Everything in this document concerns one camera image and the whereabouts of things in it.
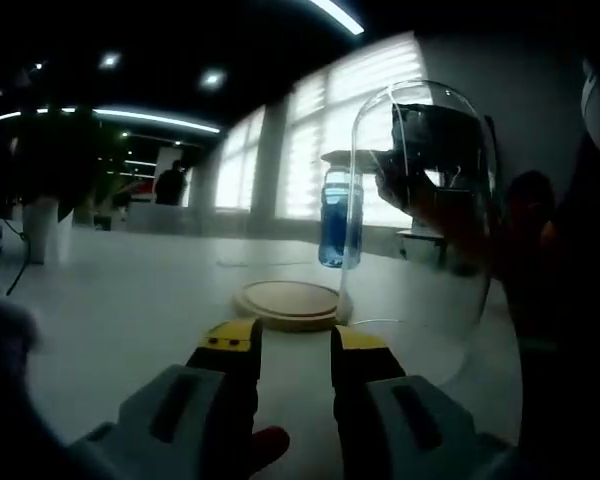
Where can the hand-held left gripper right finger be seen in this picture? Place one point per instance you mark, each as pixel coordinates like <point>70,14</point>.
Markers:
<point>390,415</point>

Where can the clear glass dome cover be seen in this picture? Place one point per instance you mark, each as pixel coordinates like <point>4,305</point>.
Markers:
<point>430,305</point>

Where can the straight ceiling strip light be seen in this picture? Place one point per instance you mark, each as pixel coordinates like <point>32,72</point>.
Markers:
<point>340,15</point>

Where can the person's left hand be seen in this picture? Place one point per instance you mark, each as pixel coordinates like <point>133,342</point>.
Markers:
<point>270,447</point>

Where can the white window blinds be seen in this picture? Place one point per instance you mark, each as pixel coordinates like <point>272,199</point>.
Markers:
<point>320,115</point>

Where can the dark rounded object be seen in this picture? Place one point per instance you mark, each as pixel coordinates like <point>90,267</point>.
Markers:
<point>530,200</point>

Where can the dark side table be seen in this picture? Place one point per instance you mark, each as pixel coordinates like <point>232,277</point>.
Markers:
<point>420,245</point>

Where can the round ceiling light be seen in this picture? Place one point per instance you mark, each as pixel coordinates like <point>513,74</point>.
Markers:
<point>213,78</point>
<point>109,60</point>

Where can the round wooden base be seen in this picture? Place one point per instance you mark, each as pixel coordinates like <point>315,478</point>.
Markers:
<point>290,300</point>

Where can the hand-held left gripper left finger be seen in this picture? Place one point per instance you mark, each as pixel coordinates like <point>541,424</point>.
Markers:
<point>190,410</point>

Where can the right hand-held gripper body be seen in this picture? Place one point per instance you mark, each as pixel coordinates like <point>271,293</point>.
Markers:
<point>410,192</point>

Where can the potted plant in white pot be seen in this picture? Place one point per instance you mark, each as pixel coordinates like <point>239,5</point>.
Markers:
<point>42,230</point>

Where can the blue Mizone drink bottle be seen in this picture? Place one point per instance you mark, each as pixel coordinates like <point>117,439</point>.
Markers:
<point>335,225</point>

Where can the person's dark clothing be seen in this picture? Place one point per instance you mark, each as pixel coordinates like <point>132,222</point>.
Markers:
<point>580,375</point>

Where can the curved ceiling strip light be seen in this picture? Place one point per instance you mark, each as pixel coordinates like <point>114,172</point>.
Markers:
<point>155,117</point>

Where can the black monitor screen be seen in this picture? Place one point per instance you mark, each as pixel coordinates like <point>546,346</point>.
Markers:
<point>445,130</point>

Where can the red and white object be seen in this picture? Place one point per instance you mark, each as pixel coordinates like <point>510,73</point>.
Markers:
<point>137,192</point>

